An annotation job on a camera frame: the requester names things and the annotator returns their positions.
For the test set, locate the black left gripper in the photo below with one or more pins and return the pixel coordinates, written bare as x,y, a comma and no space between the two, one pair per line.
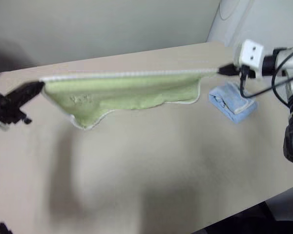
3,108

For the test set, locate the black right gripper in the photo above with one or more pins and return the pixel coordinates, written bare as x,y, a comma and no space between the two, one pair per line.
237,70

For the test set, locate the green towel with white trim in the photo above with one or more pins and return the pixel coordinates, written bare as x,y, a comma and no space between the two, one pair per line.
127,91

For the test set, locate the folded blue towel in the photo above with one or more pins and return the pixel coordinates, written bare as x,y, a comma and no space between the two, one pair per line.
237,116

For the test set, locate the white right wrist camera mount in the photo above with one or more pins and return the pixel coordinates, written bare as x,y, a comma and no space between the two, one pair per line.
252,52

